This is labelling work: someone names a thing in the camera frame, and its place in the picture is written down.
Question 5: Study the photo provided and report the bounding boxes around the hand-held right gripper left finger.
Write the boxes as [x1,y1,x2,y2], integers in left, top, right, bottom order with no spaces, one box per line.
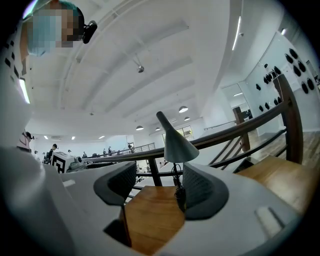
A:
[61,161,138,231]

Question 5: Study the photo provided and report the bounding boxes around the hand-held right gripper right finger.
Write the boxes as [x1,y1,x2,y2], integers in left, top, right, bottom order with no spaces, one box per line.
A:
[159,162,303,256]

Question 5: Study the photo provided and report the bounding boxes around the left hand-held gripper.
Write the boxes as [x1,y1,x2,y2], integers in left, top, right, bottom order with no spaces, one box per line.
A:
[49,151,88,174]

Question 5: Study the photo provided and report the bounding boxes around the grey cone-head desk lamp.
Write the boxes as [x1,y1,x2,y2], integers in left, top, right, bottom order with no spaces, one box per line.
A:
[156,111,200,213]

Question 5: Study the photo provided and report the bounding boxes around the person's head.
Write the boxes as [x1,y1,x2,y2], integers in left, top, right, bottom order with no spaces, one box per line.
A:
[19,0,85,57]

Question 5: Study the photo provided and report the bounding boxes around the grey metal balcony railing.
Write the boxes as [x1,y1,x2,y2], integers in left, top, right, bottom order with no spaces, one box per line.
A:
[99,142,156,158]

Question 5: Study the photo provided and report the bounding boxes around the window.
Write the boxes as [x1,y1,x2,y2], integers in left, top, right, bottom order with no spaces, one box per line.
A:
[161,125,196,144]

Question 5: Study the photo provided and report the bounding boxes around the short ceiling light strip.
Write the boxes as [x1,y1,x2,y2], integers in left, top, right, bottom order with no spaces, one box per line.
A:
[18,77,31,105]

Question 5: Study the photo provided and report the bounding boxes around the brown wooden pillar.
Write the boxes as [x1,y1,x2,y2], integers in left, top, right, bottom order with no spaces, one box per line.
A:
[232,106,252,152]

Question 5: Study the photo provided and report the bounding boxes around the silver ceiling-mounted device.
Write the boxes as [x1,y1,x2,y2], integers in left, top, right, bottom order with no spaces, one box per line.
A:
[132,53,145,74]

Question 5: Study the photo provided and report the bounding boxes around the long ceiling light strip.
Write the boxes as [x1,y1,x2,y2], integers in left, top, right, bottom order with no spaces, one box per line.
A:
[231,15,242,52]

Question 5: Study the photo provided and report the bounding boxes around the black head-worn camera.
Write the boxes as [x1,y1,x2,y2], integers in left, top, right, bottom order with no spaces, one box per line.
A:
[81,20,99,45]

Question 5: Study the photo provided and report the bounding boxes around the group of black wall pieces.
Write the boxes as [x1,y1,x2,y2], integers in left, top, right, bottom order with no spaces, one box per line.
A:
[255,47,316,113]

